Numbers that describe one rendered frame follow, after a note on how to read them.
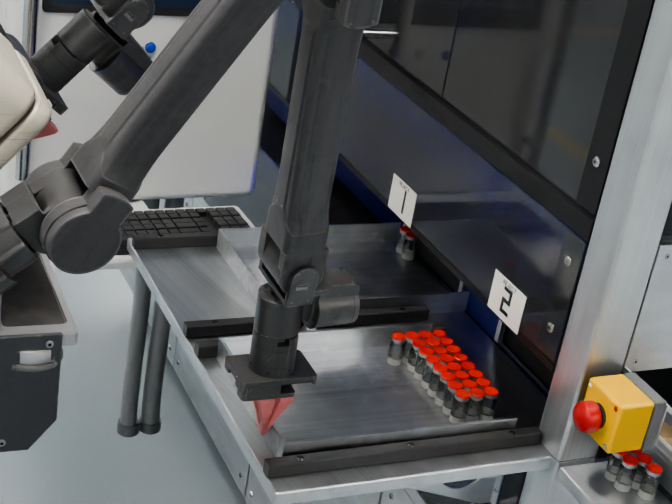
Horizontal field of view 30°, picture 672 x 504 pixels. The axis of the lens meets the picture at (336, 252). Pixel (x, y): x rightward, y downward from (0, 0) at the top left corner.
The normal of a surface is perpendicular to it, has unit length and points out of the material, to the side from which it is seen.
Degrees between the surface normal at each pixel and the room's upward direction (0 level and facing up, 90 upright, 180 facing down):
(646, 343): 90
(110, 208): 99
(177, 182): 90
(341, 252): 0
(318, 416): 0
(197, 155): 90
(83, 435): 0
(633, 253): 90
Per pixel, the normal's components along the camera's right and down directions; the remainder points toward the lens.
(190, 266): 0.15, -0.89
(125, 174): 0.52, 0.40
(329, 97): 0.40, 0.59
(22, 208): -0.35, -0.59
